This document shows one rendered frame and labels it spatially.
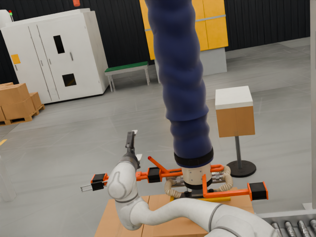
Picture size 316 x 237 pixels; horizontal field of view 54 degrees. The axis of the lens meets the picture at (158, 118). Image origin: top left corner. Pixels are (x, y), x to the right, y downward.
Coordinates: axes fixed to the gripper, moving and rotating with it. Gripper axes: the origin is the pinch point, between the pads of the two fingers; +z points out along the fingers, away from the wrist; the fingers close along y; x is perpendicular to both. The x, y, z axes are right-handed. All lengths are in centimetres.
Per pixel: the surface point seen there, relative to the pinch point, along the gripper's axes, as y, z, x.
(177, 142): 8.0, 14.5, 18.4
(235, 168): 151, 219, 62
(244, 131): 87, 190, 72
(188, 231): 59, 3, 19
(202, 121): -2.4, 15.5, 33.3
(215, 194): 29.0, -6.0, 36.3
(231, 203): 59, 26, 45
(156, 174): 29.2, 17.5, 3.1
